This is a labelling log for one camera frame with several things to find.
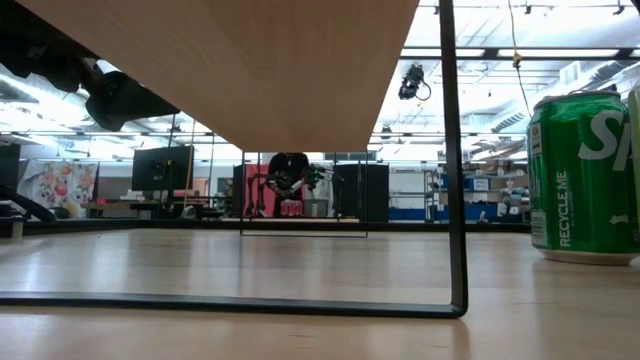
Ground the black aluminium table frame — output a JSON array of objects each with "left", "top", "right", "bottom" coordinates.
[{"left": 0, "top": 218, "right": 532, "bottom": 235}]

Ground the green Sprite can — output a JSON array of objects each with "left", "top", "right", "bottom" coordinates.
[{"left": 525, "top": 89, "right": 640, "bottom": 266}]

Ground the white patterned cloth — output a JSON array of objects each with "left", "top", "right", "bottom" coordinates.
[{"left": 319, "top": 172, "right": 335, "bottom": 217}]

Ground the wooden shelf with black legs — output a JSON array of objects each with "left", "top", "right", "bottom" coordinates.
[{"left": 0, "top": 0, "right": 470, "bottom": 320}]

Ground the floral patterned cloth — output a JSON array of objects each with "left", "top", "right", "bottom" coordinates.
[{"left": 17, "top": 159, "right": 100, "bottom": 219}]

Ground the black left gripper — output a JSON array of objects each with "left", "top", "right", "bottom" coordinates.
[{"left": 0, "top": 0, "right": 182, "bottom": 134}]

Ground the tall black box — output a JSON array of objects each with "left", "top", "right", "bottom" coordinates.
[{"left": 0, "top": 143, "right": 22, "bottom": 201}]

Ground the blue storage bin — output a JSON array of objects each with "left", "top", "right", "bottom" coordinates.
[{"left": 389, "top": 207, "right": 432, "bottom": 222}]

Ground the cluttered background desk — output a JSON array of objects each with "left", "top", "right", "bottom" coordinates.
[{"left": 79, "top": 197, "right": 226, "bottom": 221}]

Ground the metal rack with blue bins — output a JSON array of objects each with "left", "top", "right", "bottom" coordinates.
[{"left": 424, "top": 159, "right": 531, "bottom": 224}]

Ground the yellow hanging cord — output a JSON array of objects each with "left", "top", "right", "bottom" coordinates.
[{"left": 507, "top": 0, "right": 532, "bottom": 119}]

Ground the person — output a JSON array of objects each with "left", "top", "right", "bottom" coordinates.
[{"left": 267, "top": 152, "right": 311, "bottom": 204}]

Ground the red hanging cloth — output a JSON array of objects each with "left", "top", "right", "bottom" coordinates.
[{"left": 243, "top": 163, "right": 277, "bottom": 217}]

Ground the pale green soda can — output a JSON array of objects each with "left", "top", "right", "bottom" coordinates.
[{"left": 627, "top": 87, "right": 640, "bottom": 271}]

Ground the black curved cable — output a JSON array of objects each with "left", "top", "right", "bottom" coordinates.
[{"left": 0, "top": 183, "right": 57, "bottom": 224}]

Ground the black computer monitor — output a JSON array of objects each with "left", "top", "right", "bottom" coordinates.
[{"left": 131, "top": 144, "right": 195, "bottom": 219}]

